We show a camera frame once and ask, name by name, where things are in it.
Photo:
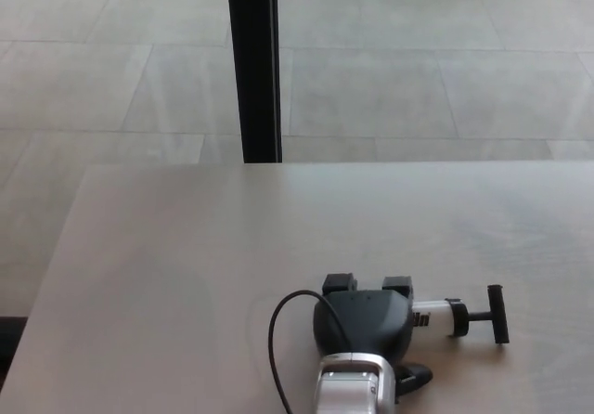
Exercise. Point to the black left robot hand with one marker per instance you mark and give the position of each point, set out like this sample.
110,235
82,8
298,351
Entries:
362,321

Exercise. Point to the white Franklin air pump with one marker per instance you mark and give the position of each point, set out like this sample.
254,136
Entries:
441,317

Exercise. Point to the black window frame post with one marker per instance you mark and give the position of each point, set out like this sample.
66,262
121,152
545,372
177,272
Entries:
255,61

